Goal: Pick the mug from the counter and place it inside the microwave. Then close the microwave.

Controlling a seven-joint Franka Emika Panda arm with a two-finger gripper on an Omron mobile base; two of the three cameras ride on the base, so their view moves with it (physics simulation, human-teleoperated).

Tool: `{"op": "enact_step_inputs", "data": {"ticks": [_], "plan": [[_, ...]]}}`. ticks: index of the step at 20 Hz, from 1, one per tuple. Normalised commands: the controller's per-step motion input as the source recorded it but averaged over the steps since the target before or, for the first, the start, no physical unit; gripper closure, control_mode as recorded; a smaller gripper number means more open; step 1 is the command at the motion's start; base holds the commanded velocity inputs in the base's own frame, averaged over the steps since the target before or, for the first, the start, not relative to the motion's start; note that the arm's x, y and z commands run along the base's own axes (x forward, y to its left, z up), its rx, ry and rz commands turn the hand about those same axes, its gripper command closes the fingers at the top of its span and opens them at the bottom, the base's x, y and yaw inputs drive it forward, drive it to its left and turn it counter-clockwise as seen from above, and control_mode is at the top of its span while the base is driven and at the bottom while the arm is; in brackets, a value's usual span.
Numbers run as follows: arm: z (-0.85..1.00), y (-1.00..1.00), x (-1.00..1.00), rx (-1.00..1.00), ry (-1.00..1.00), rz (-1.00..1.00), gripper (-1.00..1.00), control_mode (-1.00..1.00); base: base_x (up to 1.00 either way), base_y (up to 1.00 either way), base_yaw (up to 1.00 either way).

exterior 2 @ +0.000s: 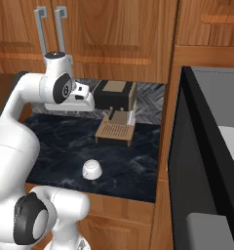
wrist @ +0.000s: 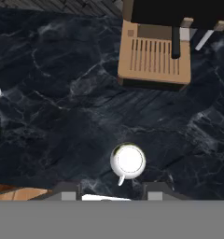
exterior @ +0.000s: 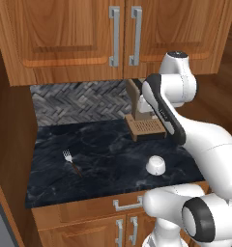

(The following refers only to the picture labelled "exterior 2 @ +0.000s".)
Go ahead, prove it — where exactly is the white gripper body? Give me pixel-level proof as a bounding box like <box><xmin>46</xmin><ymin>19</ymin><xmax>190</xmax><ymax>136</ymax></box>
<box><xmin>44</xmin><ymin>92</ymin><xmax>97</xmax><ymax>113</ymax></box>

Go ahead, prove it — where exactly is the white mug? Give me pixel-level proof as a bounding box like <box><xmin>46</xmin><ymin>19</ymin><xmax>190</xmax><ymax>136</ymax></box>
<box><xmin>81</xmin><ymin>158</ymin><xmax>103</xmax><ymax>181</ymax></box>

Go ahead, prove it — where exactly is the black microwave door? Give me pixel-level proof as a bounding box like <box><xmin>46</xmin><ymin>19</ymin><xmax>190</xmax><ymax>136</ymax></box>
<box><xmin>167</xmin><ymin>65</ymin><xmax>234</xmax><ymax>250</ymax></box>

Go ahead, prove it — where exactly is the black microwave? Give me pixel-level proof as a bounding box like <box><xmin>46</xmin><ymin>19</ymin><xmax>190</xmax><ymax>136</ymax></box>
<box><xmin>181</xmin><ymin>65</ymin><xmax>234</xmax><ymax>180</ymax></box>

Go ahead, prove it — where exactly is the white microwave turntable plate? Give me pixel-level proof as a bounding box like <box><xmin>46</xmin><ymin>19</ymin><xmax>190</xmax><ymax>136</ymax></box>
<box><xmin>217</xmin><ymin>125</ymin><xmax>234</xmax><ymax>176</ymax></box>

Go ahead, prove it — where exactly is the black and tan coffee machine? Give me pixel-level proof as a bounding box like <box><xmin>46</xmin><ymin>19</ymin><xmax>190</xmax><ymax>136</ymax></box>
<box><xmin>93</xmin><ymin>79</ymin><xmax>138</xmax><ymax>148</ymax></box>

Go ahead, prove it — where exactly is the wooden drawer front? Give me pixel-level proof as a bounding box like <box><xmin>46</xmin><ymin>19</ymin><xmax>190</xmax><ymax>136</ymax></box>
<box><xmin>24</xmin><ymin>182</ymin><xmax>156</xmax><ymax>227</ymax></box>

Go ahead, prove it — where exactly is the wooden base cupboard door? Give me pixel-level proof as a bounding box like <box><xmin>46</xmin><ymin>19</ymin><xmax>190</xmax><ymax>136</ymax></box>
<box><xmin>40</xmin><ymin>214</ymin><xmax>153</xmax><ymax>250</ymax></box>

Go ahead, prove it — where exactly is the wooden cupboard with recessed handle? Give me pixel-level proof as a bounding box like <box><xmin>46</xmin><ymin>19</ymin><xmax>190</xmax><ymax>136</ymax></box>
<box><xmin>175</xmin><ymin>0</ymin><xmax>234</xmax><ymax>48</ymax></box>

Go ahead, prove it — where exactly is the grey microwave door handle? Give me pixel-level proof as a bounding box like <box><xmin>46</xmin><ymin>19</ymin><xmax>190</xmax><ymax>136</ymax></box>
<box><xmin>185</xmin><ymin>212</ymin><xmax>234</xmax><ymax>250</ymax></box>

